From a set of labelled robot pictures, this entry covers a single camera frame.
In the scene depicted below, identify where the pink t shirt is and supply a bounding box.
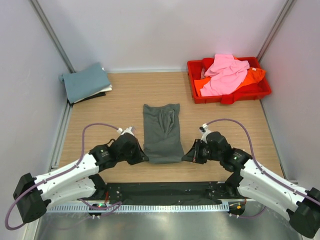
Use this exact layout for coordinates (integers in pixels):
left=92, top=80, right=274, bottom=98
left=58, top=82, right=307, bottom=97
left=200, top=54, right=250, bottom=97

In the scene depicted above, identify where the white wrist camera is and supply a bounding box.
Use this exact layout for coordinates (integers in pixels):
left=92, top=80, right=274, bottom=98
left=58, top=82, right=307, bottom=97
left=199, top=123, right=212, bottom=143
left=116, top=126, right=136, bottom=136

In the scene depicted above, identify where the grey t shirt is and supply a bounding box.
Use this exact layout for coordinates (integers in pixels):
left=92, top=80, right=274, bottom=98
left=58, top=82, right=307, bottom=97
left=143, top=103, right=185, bottom=164

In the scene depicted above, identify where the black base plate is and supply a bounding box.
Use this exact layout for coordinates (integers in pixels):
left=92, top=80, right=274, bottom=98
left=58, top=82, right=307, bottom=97
left=86, top=181, right=256, bottom=217

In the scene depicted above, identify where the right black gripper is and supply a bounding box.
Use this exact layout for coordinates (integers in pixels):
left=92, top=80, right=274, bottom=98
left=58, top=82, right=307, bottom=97
left=182, top=138, right=222, bottom=164

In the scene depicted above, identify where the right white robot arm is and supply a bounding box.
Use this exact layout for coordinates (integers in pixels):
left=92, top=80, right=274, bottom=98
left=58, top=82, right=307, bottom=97
left=182, top=131, right=320, bottom=239

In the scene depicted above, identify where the aluminium front rail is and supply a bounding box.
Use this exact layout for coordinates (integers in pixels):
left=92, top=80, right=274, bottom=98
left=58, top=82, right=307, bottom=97
left=34, top=180, right=304, bottom=204

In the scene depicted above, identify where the slotted cable duct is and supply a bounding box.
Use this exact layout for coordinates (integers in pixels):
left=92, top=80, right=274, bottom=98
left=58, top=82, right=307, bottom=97
left=47, top=202, right=229, bottom=214

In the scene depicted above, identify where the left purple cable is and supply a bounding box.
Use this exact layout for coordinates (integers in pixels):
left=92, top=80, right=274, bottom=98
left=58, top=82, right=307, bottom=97
left=4, top=122, right=123, bottom=231

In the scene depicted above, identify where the folded blue t shirt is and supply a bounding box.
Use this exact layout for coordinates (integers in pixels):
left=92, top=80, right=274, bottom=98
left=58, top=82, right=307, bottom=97
left=58, top=62, right=112, bottom=104

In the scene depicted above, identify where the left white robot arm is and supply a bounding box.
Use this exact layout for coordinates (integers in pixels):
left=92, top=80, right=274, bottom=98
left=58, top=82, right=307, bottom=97
left=13, top=133, right=149, bottom=224

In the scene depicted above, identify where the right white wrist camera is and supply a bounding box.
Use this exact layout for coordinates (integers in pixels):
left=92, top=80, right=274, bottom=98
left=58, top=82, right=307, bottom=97
left=199, top=123, right=212, bottom=143

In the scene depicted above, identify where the red plastic bin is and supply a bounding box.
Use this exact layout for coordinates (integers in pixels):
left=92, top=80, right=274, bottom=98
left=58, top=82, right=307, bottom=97
left=187, top=56, right=272, bottom=105

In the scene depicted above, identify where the folded black t shirt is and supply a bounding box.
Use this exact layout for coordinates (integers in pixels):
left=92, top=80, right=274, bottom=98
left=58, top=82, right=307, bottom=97
left=79, top=91, right=106, bottom=102

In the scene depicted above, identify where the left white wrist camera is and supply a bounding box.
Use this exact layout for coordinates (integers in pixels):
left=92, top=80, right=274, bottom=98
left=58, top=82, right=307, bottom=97
left=116, top=126, right=136, bottom=136

